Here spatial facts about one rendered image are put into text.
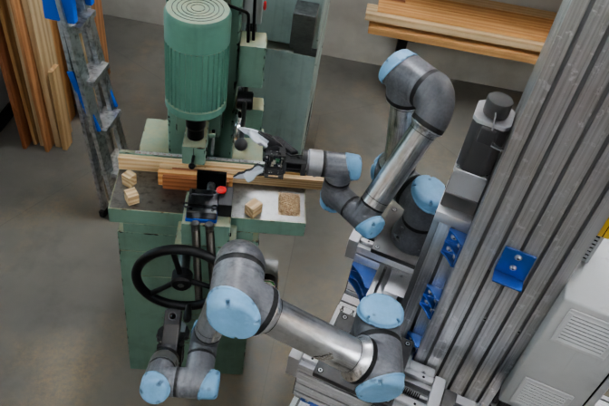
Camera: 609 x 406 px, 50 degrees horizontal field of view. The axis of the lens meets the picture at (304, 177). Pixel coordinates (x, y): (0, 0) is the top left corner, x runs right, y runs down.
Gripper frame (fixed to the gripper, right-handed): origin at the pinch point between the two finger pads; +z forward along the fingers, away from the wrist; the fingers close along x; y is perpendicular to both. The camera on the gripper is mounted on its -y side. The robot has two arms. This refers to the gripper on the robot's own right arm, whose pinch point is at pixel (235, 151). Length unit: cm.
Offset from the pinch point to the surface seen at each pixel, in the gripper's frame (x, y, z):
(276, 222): 25.6, -6.7, -14.9
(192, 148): 6.3, -13.2, 12.6
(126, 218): 29.6, -7.8, 30.7
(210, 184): 17.4, -12.1, 6.3
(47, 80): 39, -144, 93
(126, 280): 59, -16, 32
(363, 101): 58, -218, -76
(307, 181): 17.6, -20.6, -24.1
